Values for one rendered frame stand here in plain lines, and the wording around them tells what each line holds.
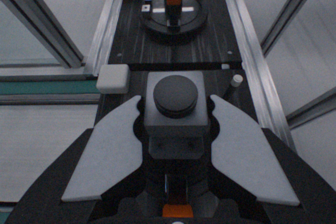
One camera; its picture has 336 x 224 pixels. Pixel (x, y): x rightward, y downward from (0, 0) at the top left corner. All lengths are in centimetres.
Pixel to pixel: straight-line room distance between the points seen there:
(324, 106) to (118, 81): 28
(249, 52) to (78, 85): 33
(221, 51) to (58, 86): 31
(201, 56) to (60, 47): 23
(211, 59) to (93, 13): 46
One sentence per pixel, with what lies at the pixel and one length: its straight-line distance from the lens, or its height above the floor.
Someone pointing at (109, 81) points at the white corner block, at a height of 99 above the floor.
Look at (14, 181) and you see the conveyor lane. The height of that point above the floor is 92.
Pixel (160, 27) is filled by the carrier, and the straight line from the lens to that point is 33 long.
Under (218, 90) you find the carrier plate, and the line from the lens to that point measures 27.
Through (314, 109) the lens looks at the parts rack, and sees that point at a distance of 30.
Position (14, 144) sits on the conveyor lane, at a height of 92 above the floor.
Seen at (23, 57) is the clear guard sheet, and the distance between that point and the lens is 40.
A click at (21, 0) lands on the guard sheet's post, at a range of 28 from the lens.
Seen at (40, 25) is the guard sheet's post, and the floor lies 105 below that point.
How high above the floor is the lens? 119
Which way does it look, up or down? 62 degrees down
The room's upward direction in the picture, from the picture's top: 4 degrees counter-clockwise
